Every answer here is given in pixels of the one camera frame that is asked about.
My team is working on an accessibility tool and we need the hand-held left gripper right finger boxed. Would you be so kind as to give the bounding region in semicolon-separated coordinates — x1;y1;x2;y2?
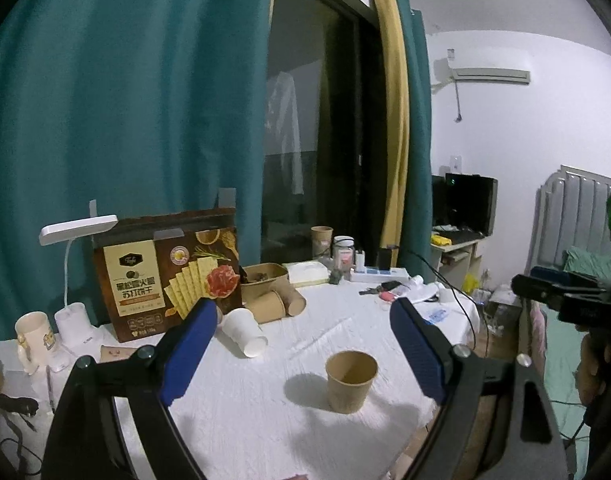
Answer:
389;297;570;480

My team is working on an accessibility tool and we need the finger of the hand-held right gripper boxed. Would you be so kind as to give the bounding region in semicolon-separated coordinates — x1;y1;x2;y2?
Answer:
510;274;569;308
530;266;602;288

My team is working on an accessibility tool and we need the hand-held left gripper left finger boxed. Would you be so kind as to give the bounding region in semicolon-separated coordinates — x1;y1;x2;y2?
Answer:
40;299;219;480

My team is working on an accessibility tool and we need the white paper cup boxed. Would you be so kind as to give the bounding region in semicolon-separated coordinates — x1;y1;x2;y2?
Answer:
221;307;269;359

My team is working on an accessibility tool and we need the brown paper cup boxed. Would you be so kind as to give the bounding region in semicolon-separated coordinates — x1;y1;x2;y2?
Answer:
311;226;334;260
278;282;307;317
325;351;379;415
245;290;286;324

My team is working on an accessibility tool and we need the person's right hand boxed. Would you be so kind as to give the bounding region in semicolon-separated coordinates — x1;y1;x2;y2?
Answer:
579;331;611;411

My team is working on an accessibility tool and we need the green pillow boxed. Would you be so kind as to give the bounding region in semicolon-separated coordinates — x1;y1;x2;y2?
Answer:
563;247;611;282

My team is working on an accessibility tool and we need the white plastic bag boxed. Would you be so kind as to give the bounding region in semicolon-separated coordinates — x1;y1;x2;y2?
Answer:
405;275;461;327

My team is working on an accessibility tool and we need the grey padded headboard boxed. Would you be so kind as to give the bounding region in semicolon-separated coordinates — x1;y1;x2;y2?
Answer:
535;164;611;281

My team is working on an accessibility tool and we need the tan card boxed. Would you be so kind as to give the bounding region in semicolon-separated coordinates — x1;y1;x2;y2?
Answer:
99;345;142;364

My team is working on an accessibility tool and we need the beige computer desk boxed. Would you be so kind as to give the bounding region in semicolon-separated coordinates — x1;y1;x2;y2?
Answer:
432;232;487;287

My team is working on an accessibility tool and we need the brown cracker box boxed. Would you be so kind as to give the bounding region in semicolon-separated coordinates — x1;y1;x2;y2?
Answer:
92;207;243;344

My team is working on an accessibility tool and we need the white power strip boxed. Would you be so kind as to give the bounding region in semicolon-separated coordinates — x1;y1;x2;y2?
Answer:
350;267;411;284

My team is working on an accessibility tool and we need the green bed sheet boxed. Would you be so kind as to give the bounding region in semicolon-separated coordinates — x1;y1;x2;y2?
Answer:
538;305;593;480

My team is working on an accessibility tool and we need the white tablecloth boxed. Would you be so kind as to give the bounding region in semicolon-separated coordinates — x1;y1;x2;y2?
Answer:
0;265;479;480

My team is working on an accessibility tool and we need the brown paper bowl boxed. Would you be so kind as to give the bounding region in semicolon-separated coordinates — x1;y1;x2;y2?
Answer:
240;262;290;304

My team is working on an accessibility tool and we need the black monitor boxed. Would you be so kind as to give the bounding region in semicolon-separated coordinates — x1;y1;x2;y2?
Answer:
432;173;499;239

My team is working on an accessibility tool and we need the glass jar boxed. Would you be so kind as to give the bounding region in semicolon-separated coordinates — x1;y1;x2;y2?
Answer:
333;235;357;273

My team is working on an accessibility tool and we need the white flat box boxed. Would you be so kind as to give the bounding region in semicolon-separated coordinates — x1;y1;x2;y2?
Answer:
284;261;331;289

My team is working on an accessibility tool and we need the white cartoon mug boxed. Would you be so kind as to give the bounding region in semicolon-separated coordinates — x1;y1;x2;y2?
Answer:
14;311;61;376

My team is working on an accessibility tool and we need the white desk lamp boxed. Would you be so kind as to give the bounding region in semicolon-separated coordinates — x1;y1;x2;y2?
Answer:
39;215;119;347

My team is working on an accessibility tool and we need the narrow teal curtain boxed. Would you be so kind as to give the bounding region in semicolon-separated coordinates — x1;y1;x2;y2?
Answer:
391;0;434;276

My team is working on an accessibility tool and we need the white air conditioner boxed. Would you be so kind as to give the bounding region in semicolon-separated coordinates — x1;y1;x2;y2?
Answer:
452;67;531;86

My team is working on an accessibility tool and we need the yellow curtain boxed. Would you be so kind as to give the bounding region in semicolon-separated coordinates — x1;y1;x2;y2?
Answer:
364;0;411;268

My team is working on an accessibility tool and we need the sliding glass door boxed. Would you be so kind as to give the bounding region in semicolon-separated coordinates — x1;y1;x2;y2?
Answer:
262;0;389;267

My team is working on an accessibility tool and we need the hanging white garment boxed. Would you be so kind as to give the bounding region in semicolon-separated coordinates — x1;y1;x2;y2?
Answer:
266;71;305;196

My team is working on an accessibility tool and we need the wide teal curtain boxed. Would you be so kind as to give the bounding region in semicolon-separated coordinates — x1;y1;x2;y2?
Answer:
0;0;279;346

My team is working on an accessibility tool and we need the black cable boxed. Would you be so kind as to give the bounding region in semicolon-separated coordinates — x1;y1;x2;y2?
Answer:
0;392;42;480
398;251;491;356

